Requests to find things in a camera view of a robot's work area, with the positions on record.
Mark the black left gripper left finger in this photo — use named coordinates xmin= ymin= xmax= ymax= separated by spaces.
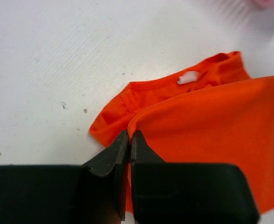
xmin=0 ymin=130 xmax=129 ymax=224

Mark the light pink t-shirt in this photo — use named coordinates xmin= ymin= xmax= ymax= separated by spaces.
xmin=247 ymin=0 xmax=274 ymax=10

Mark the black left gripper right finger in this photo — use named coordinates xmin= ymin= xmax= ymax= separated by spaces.
xmin=131 ymin=131 xmax=260 ymax=224

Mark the orange t-shirt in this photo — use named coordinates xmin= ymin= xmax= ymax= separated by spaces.
xmin=89 ymin=51 xmax=274 ymax=212

